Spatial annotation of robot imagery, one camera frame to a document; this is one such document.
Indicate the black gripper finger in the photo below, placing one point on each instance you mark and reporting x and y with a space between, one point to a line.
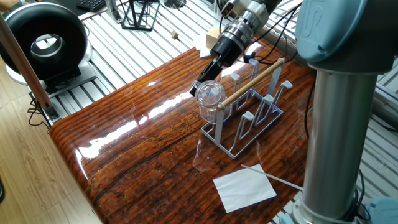
206 73
219 71

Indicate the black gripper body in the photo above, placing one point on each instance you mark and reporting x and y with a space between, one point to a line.
225 51

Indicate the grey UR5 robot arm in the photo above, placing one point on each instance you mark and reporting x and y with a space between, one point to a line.
342 109

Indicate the white mug drying rack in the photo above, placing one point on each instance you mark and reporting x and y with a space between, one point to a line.
219 127

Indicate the large wooden cube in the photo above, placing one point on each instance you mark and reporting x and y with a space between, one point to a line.
213 37

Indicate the tiny wooden cube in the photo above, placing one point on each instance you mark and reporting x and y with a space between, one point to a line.
174 35

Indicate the white paper sheet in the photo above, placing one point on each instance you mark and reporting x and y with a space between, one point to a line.
244 189

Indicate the black keyboard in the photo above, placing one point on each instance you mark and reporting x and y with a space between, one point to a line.
91 4

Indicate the aluminium table frame rail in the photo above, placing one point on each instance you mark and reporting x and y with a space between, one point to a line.
280 37

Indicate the aluminium frame post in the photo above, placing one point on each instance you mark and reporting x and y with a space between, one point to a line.
113 11

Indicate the brown frame post with bracket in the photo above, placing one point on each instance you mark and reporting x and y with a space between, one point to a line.
25 62

